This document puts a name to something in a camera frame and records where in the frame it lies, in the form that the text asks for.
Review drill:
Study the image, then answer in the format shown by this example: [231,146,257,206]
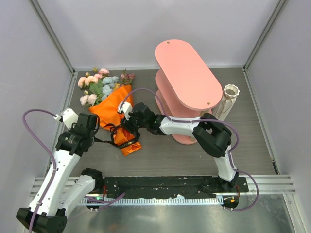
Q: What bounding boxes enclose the white slotted cable duct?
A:
[80,196,225,206]

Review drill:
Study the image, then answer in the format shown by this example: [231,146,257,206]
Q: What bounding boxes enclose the pink three-tier shelf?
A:
[154,38,223,146]

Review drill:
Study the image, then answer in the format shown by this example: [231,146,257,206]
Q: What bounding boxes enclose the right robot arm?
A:
[118,101,239,192]

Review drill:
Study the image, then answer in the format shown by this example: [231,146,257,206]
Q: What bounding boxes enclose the black ribbon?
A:
[94,123,141,149]

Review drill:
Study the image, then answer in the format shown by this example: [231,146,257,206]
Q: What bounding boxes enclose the white ribbed ceramic vase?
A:
[212,84,240,121]

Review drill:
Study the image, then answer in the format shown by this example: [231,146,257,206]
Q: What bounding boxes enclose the orange flower bouquet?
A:
[77,68,139,156]

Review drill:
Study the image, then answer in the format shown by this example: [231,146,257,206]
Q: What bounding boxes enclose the purple cable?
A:
[22,109,126,233]
[119,87,260,212]

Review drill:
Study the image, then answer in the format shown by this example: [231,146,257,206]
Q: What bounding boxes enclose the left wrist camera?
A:
[53,108,98,133]

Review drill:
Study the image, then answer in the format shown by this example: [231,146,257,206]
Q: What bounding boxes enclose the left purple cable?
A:
[22,109,126,233]

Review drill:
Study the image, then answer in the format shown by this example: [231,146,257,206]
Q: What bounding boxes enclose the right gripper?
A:
[120,110,148,134]

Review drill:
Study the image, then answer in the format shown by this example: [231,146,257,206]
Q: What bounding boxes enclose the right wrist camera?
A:
[117,101,133,120]

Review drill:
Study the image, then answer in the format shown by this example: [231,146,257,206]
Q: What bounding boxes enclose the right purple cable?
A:
[119,87,260,212]

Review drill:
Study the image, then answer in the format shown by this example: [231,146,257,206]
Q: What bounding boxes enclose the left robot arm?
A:
[16,120,104,233]

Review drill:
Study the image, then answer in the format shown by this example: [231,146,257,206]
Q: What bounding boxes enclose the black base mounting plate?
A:
[97,176,249,199]

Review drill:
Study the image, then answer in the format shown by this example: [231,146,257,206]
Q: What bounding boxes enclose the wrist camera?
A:
[117,101,133,120]
[53,108,98,133]

